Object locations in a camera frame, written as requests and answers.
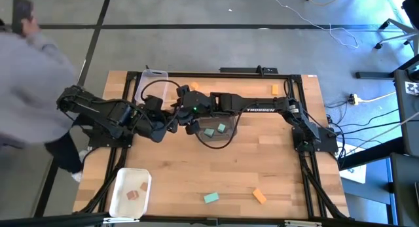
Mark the dark phone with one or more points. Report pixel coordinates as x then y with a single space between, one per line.
21 11

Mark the black mount bar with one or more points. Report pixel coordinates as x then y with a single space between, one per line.
242 70

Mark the printed marker paper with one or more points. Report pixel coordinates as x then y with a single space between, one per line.
411 88

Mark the person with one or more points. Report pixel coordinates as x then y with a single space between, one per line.
29 89

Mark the brown wooden block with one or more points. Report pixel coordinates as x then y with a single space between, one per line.
144 186
132 195

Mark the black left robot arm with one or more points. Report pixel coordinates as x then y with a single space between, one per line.
98 109

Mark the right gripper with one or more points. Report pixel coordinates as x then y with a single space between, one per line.
199 104

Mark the black rig beam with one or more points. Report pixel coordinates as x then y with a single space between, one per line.
65 218

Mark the person's hand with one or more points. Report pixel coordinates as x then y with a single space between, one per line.
31 25

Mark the clear plastic container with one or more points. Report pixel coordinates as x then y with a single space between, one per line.
154 75

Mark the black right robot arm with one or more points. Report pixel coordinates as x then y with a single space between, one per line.
262 109

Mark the black aluminium table frame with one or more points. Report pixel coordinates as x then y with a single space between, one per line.
229 75

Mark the teal block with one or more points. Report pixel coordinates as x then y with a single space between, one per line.
211 197
221 128
209 132

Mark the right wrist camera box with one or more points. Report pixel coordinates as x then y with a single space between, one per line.
181 117

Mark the orange block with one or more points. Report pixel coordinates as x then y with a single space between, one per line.
275 89
259 196
195 86

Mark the white plastic container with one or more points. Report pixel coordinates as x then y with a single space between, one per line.
130 207

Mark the black desk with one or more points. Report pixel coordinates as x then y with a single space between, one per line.
406 122

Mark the smoky grey plastic container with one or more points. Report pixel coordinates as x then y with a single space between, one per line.
229 135

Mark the office chair base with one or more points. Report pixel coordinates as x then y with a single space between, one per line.
397 24

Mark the power strip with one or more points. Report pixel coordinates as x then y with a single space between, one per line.
353 98

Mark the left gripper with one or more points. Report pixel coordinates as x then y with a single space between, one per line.
152 124

